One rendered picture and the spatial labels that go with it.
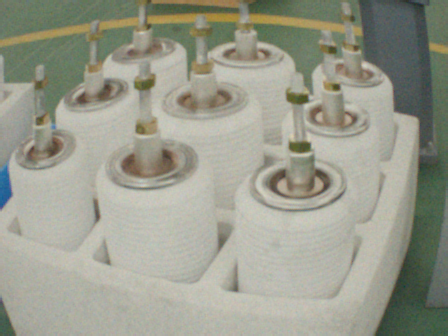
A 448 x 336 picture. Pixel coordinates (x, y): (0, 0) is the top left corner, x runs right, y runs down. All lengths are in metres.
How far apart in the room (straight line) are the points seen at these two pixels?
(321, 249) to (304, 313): 0.05
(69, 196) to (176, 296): 0.14
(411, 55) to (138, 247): 0.61
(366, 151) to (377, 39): 0.44
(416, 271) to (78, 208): 0.44
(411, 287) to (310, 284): 0.32
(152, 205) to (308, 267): 0.12
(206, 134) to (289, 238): 0.16
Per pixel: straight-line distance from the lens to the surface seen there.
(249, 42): 0.91
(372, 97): 0.86
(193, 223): 0.71
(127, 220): 0.70
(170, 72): 0.94
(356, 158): 0.76
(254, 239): 0.67
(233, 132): 0.79
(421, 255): 1.04
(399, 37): 1.18
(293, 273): 0.68
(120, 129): 0.85
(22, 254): 0.77
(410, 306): 0.95
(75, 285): 0.74
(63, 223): 0.77
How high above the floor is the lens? 0.59
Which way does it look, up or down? 29 degrees down
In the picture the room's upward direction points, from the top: 3 degrees counter-clockwise
